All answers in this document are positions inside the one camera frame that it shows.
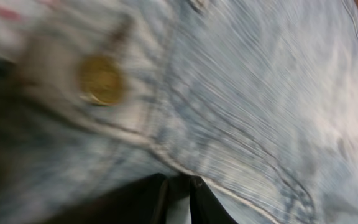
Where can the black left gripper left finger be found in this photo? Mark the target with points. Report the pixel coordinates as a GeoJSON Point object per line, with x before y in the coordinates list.
{"type": "Point", "coordinates": [141, 202]}

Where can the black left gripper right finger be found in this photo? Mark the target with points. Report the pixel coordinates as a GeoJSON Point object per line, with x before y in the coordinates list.
{"type": "Point", "coordinates": [205, 208]}

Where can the light blue denim shorts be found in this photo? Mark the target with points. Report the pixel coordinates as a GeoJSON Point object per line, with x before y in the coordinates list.
{"type": "Point", "coordinates": [258, 98]}

